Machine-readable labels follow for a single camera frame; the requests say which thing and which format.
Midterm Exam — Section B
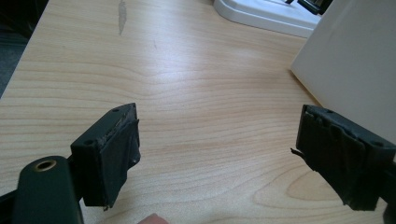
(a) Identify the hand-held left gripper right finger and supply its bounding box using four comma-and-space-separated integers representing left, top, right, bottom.
290, 104, 396, 212

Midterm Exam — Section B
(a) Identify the white plastic tray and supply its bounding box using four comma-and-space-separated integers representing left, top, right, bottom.
213, 0, 322, 39

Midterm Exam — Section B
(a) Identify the white box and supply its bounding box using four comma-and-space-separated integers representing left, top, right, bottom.
290, 0, 396, 146

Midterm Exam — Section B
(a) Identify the black object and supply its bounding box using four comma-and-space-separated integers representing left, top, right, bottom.
285, 0, 333, 16

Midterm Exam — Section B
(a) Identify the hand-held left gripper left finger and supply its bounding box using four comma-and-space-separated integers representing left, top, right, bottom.
70, 103, 142, 211

